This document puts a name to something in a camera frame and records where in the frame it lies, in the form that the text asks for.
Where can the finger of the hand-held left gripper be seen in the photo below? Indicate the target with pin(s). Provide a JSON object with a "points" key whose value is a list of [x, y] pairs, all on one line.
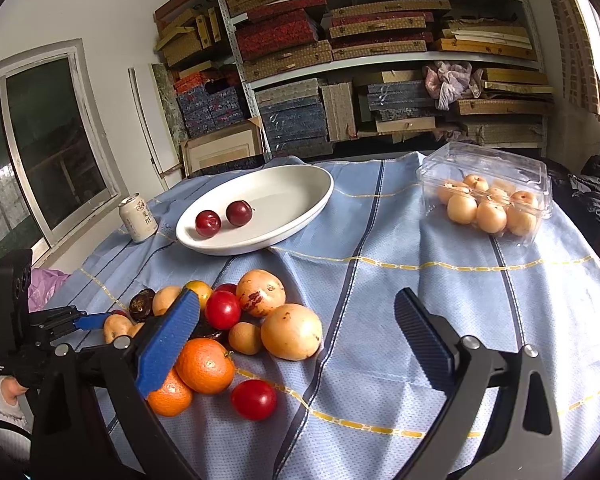
{"points": [[50, 336], [95, 320]]}

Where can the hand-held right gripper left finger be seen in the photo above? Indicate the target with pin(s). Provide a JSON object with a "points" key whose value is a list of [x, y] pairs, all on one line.
{"points": [[167, 345]]}

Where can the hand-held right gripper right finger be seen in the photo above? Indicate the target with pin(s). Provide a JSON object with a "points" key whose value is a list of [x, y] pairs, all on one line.
{"points": [[420, 340]]}

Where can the dark brown wrinkled fruit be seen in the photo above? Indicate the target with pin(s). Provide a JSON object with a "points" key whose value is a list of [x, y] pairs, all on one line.
{"points": [[141, 305], [207, 333]]}

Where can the large orange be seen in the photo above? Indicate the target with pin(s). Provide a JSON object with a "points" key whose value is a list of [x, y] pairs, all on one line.
{"points": [[205, 365]]}

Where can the yellow orange round fruit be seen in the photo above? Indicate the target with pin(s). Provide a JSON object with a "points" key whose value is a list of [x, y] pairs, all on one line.
{"points": [[164, 299]]}

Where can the medium orange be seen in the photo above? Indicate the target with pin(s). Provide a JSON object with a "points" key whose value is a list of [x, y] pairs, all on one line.
{"points": [[169, 396]]}

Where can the small tan round fruit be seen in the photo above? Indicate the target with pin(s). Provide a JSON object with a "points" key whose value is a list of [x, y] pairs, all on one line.
{"points": [[245, 337]]}

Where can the bright red plum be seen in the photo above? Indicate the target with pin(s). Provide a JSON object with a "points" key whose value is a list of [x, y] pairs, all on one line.
{"points": [[253, 399]]}

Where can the bruised yellow pear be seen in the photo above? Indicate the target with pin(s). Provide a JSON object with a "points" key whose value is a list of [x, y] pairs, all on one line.
{"points": [[260, 292]]}

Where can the large yellow pear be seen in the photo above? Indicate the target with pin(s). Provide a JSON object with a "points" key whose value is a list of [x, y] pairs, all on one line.
{"points": [[291, 331]]}

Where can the white oval plate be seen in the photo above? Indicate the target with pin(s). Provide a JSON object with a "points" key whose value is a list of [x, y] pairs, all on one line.
{"points": [[280, 195]]}

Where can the person's left forearm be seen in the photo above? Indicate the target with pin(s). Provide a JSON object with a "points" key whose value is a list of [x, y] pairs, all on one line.
{"points": [[5, 425]]}

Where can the person's left hand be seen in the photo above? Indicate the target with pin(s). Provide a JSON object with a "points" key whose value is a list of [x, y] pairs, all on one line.
{"points": [[11, 391]]}

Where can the purple plastic bag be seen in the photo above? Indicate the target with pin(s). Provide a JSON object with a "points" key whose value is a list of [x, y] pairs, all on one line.
{"points": [[47, 287]]}

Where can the blue checked tablecloth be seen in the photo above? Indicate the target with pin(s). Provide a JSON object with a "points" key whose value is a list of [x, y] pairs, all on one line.
{"points": [[380, 310]]}

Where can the white beverage can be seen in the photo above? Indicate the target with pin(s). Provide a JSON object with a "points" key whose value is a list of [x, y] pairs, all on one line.
{"points": [[137, 220]]}

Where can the dark red plum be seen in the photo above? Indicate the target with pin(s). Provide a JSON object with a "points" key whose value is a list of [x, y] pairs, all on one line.
{"points": [[207, 222], [239, 212]]}

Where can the cluster of pale yellow pears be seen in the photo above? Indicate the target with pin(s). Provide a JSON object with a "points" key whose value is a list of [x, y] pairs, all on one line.
{"points": [[490, 215]]}

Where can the white framed window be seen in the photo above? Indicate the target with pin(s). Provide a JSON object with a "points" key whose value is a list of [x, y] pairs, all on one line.
{"points": [[55, 160]]}

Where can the clear plastic clamshell box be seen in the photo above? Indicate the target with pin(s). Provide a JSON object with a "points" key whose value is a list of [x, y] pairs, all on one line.
{"points": [[480, 160]]}

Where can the beige framed panel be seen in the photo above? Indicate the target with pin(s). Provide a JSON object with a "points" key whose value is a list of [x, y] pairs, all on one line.
{"points": [[225, 147]]}

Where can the white wooden strip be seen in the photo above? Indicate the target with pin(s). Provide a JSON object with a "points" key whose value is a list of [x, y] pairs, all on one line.
{"points": [[142, 115]]}

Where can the dark clothing heap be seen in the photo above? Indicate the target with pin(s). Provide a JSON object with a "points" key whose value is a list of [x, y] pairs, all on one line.
{"points": [[585, 190]]}

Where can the mottled green stone slab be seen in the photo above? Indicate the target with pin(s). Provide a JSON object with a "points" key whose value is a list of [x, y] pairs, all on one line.
{"points": [[167, 100]]}

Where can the pile of mixed patterned boxes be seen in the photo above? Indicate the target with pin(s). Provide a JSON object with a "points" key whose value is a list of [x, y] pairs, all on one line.
{"points": [[205, 105]]}

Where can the brown cardboard sheet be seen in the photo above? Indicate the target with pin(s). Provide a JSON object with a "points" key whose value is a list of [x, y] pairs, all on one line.
{"points": [[337, 110]]}

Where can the pink crumpled cloth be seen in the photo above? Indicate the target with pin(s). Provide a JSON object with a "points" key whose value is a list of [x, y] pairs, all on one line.
{"points": [[450, 82]]}

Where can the patterned brown curtain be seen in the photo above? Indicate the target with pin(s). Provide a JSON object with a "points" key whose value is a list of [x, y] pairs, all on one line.
{"points": [[575, 50]]}

